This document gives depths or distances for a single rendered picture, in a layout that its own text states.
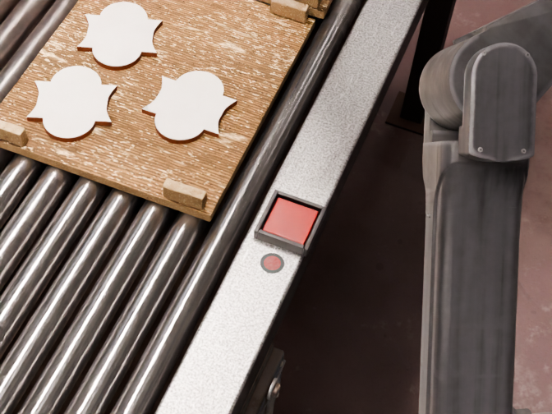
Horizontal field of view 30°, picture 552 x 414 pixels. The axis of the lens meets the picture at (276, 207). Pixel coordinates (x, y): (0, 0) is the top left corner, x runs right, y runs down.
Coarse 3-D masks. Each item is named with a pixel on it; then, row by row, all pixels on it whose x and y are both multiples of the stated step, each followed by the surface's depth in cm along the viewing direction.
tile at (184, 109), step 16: (176, 80) 149; (192, 80) 149; (208, 80) 149; (160, 96) 147; (176, 96) 147; (192, 96) 147; (208, 96) 147; (224, 96) 148; (144, 112) 146; (160, 112) 145; (176, 112) 145; (192, 112) 145; (208, 112) 146; (224, 112) 147; (160, 128) 143; (176, 128) 144; (192, 128) 144; (208, 128) 144
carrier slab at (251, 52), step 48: (96, 0) 159; (144, 0) 160; (192, 0) 160; (240, 0) 161; (48, 48) 152; (192, 48) 154; (240, 48) 155; (288, 48) 155; (144, 96) 148; (240, 96) 149; (0, 144) 142; (48, 144) 142; (96, 144) 142; (144, 144) 143; (192, 144) 143; (240, 144) 144; (144, 192) 138
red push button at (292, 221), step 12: (276, 204) 139; (288, 204) 139; (276, 216) 138; (288, 216) 138; (300, 216) 138; (312, 216) 138; (264, 228) 136; (276, 228) 136; (288, 228) 137; (300, 228) 137; (300, 240) 136
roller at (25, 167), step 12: (24, 156) 142; (12, 168) 141; (24, 168) 141; (36, 168) 143; (0, 180) 140; (12, 180) 140; (24, 180) 141; (0, 192) 138; (12, 192) 139; (24, 192) 141; (0, 204) 138; (12, 204) 139; (0, 216) 137; (0, 228) 138
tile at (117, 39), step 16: (96, 16) 156; (112, 16) 156; (128, 16) 156; (144, 16) 156; (96, 32) 154; (112, 32) 154; (128, 32) 154; (144, 32) 154; (80, 48) 152; (96, 48) 152; (112, 48) 152; (128, 48) 152; (144, 48) 152; (112, 64) 150; (128, 64) 150
